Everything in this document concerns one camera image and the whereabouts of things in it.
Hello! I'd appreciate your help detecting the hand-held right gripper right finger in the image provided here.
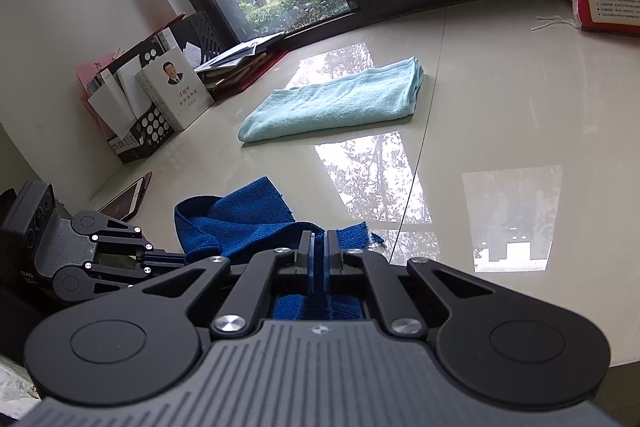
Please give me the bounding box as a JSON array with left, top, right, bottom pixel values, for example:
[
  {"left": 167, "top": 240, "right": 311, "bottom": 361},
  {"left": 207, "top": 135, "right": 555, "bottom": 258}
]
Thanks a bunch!
[{"left": 324, "top": 231, "right": 496, "bottom": 339}]

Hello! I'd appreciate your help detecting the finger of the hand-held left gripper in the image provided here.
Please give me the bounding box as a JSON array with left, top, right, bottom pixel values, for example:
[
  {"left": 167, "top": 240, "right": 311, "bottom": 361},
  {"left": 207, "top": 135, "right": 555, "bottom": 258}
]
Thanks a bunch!
[
  {"left": 85, "top": 263, "right": 183, "bottom": 295},
  {"left": 95, "top": 218, "right": 188, "bottom": 265}
]

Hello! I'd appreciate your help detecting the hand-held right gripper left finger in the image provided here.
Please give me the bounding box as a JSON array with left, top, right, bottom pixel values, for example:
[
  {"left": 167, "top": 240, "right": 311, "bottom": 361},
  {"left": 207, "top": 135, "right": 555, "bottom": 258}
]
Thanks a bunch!
[{"left": 141, "top": 231, "right": 317, "bottom": 340}]

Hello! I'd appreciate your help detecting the dark blue towel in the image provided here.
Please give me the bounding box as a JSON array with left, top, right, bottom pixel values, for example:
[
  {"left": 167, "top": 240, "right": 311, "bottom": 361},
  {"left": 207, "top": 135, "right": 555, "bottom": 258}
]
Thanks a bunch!
[{"left": 173, "top": 177, "right": 386, "bottom": 323}]

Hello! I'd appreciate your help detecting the light blue towel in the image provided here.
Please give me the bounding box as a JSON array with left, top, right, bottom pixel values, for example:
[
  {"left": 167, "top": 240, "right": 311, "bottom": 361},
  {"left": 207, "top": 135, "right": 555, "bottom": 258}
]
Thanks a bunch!
[{"left": 238, "top": 56, "right": 425, "bottom": 144}]

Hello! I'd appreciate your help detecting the tablet with brown cover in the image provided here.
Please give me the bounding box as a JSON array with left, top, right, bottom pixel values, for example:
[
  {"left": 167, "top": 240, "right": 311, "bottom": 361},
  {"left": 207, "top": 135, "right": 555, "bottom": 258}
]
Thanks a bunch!
[{"left": 96, "top": 171, "right": 153, "bottom": 223}]

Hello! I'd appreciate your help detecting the black perforated file organizer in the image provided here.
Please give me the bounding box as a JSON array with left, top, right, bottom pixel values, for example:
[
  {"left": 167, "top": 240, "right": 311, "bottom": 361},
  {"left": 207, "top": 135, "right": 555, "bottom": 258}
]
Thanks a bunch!
[{"left": 105, "top": 99, "right": 176, "bottom": 164}]

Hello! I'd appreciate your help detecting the white book with portrait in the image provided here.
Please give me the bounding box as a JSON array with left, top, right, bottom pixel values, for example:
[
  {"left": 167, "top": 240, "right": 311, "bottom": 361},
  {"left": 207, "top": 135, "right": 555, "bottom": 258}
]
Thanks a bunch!
[{"left": 135, "top": 47, "right": 216, "bottom": 132}]

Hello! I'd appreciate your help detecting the red flat folder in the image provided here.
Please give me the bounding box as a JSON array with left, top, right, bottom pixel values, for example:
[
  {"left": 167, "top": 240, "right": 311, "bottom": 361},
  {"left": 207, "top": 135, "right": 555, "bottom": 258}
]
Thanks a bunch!
[{"left": 210, "top": 49, "right": 293, "bottom": 98}]

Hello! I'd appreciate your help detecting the stack of magazines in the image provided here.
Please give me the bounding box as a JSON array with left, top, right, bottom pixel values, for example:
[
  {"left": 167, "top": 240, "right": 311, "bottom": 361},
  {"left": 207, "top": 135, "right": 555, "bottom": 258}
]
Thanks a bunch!
[{"left": 194, "top": 32, "right": 286, "bottom": 82}]

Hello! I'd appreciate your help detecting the black slotted file organizer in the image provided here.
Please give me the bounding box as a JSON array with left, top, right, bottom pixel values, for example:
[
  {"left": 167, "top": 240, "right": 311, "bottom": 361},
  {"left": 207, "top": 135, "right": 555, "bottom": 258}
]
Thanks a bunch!
[{"left": 177, "top": 11, "right": 228, "bottom": 68}]

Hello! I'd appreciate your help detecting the white bag string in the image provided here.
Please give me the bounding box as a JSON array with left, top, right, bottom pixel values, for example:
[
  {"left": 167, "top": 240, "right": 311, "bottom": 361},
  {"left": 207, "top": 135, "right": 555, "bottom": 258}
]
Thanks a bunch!
[{"left": 536, "top": 14, "right": 583, "bottom": 32}]

